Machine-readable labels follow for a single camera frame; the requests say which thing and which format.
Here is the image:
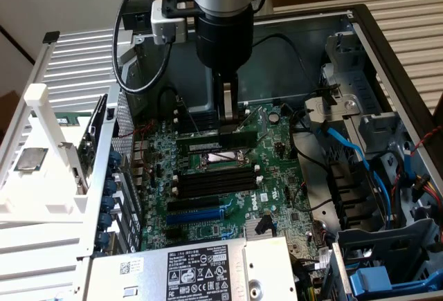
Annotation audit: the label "green Dell motherboard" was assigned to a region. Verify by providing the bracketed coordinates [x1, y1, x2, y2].
[133, 103, 333, 257]

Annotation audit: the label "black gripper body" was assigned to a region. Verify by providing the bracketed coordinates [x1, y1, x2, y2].
[195, 3, 255, 122]

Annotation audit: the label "open grey PC case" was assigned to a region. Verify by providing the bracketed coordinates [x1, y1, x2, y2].
[81, 3, 443, 301]

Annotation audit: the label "thick black wire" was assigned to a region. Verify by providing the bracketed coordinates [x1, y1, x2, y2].
[289, 105, 335, 178]

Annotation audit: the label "short blue disk wire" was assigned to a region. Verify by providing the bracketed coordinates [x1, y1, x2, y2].
[402, 141, 418, 192]

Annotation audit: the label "looped black wire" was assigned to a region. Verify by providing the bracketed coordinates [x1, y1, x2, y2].
[157, 86, 183, 120]

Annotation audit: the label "metal socket cover frame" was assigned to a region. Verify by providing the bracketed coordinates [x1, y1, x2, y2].
[242, 106, 269, 134]

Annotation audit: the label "silver CPU chip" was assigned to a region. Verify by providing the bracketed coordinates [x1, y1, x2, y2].
[13, 146, 50, 172]

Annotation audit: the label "thin black wire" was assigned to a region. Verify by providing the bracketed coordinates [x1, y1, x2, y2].
[293, 185, 335, 211]

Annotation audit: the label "white parts rack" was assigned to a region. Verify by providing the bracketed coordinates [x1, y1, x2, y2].
[0, 82, 91, 223]

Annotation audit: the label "graphics card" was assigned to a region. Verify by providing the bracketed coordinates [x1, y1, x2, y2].
[73, 94, 109, 192]

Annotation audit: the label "thin steel locking lever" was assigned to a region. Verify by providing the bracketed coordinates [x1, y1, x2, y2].
[249, 129, 270, 155]
[178, 98, 204, 138]

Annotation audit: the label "red black twisted wire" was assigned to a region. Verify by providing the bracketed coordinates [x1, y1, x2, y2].
[116, 122, 157, 140]
[410, 130, 443, 150]

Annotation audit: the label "blue expansion slot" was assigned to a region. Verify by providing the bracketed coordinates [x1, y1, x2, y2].
[165, 207, 224, 226]

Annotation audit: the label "long black expansion slot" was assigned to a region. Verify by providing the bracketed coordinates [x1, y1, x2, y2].
[167, 195, 221, 214]

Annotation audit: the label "black wire with connector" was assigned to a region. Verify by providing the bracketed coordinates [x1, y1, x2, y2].
[252, 33, 342, 105]

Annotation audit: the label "grey disk cage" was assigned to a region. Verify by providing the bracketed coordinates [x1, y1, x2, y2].
[330, 217, 443, 301]

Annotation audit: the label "green RAM stick white label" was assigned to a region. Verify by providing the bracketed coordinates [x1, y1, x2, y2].
[175, 130, 260, 153]

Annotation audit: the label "CPU socket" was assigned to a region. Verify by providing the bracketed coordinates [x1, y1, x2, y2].
[195, 145, 253, 173]

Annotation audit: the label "blue plastic latch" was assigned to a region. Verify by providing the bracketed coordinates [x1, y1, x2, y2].
[348, 265, 443, 297]

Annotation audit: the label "silver power supply with label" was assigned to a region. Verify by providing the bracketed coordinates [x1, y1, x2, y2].
[88, 235, 299, 301]

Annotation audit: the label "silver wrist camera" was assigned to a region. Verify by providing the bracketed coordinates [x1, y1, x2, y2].
[150, 0, 199, 46]

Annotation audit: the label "silver chipset heatsink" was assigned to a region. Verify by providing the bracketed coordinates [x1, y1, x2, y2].
[246, 217, 278, 239]

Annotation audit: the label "black box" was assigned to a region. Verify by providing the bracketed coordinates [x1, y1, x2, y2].
[120, 0, 163, 35]

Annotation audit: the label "silver disk bracket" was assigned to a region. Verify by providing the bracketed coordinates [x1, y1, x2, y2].
[303, 95, 360, 133]

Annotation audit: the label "yellow red power wires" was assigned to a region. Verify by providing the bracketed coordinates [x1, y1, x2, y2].
[411, 172, 442, 200]

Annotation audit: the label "grey metal disk bay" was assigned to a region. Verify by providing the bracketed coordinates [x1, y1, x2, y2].
[320, 30, 403, 157]

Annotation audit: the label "long blue disk wire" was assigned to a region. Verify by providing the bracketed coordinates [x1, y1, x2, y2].
[312, 120, 399, 226]

